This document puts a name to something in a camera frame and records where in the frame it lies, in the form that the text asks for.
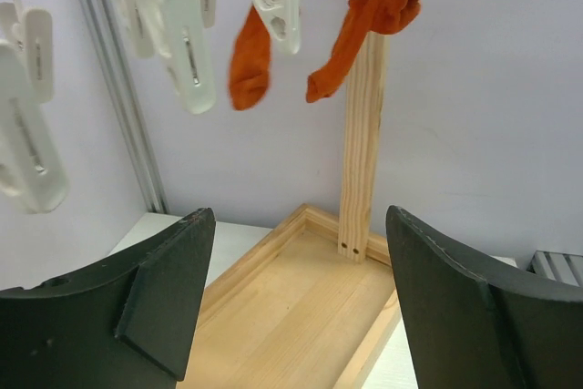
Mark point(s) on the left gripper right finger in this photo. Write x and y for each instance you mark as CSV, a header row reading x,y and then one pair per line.
x,y
473,321

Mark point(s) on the white clip hanger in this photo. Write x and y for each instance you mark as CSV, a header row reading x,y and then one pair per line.
x,y
33,174

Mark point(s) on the aluminium corner frame post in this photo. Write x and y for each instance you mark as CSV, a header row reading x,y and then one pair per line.
x,y
107,40

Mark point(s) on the wooden hanging rack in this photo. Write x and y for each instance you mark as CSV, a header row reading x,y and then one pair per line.
x,y
313,304

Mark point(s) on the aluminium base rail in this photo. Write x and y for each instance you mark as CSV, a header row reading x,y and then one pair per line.
x,y
556,266

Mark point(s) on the orange sock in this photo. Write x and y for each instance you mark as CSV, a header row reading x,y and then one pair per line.
x,y
383,17
249,74

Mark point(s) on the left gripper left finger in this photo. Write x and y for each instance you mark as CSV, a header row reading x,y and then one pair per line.
x,y
126,321

